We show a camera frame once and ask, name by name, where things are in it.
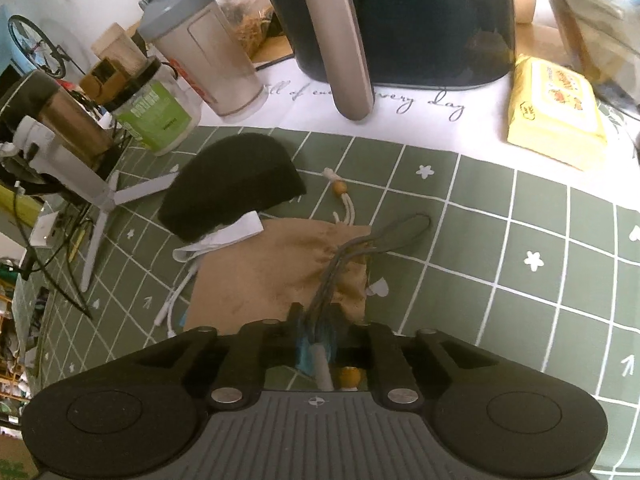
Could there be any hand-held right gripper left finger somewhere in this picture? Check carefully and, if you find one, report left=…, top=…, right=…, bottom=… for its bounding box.
left=135, top=304, right=315, bottom=409

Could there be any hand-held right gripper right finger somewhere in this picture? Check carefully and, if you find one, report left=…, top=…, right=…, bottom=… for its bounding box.
left=319, top=304, right=494, bottom=409

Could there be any tan drawstring pouch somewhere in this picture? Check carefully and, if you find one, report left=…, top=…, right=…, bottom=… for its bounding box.
left=186, top=167, right=433, bottom=392

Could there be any black half-round sponge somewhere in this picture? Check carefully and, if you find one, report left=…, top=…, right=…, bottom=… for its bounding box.
left=157, top=135, right=307, bottom=264

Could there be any green checked tablecloth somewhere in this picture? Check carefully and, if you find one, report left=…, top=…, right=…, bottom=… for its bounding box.
left=10, top=125, right=640, bottom=477

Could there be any white gimbal tripod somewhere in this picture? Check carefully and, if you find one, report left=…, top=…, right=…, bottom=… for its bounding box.
left=0, top=115, right=179, bottom=292

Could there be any green label jar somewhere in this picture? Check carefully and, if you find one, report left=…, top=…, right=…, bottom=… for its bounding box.
left=106, top=56, right=204, bottom=157

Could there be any grey lid shaker bottle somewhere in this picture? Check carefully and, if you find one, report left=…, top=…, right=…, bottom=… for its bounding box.
left=137, top=0, right=269, bottom=122

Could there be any yellow wipes pack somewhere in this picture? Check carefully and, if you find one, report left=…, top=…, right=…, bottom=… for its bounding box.
left=506, top=53, right=609, bottom=172

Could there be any dark blue air fryer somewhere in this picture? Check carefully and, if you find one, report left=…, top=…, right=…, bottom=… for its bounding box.
left=250, top=0, right=517, bottom=122

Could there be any black electric kettle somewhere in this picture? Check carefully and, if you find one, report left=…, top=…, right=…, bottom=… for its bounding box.
left=0, top=70, right=119, bottom=172

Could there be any clear container with packets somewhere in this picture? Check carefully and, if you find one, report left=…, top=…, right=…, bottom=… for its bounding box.
left=541, top=0, right=640, bottom=122

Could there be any white cable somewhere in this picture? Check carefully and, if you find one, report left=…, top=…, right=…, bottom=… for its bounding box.
left=154, top=259, right=202, bottom=339

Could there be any thin black cable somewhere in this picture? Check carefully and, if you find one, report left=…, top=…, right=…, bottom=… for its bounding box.
left=10, top=180, right=97, bottom=319

